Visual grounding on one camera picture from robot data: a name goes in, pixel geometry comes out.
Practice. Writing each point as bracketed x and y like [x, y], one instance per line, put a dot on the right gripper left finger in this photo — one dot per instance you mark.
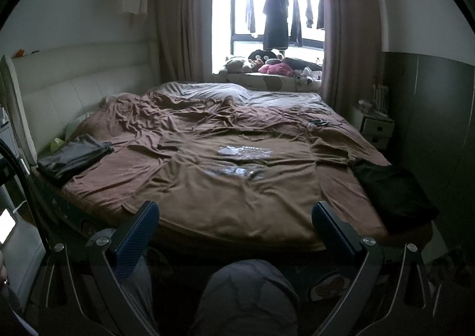
[112, 259]

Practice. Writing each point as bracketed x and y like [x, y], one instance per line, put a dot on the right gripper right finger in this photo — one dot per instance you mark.
[361, 253]

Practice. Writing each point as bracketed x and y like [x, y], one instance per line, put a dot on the brown printed t-shirt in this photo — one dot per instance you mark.
[241, 188]

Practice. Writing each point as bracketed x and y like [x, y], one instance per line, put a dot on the dark grey folded garment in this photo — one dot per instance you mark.
[73, 158]

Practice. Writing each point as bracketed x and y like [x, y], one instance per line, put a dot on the green tissue pack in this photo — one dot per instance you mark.
[56, 144]

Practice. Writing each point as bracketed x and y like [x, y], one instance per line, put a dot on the white bedside table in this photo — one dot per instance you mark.
[375, 129]

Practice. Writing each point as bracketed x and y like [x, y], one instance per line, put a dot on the brown bed sheet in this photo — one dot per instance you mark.
[146, 131]

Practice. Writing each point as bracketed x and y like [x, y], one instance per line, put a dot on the dark wardrobe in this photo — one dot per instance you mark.
[431, 100]

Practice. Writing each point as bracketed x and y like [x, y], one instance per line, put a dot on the white padded headboard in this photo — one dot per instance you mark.
[47, 90]

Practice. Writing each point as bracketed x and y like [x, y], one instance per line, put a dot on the pink plush toy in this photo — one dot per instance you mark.
[277, 69]

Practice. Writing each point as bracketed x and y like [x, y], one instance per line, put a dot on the right beige curtain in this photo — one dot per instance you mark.
[352, 52]

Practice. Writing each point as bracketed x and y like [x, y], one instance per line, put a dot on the beige curtain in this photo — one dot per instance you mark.
[179, 37]
[352, 52]

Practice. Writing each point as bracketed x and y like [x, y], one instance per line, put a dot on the grey plush toy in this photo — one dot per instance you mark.
[237, 65]

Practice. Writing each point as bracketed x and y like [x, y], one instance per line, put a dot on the dark hanging coat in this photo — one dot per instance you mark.
[276, 26]

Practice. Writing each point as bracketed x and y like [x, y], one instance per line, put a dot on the left beige curtain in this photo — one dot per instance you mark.
[179, 37]

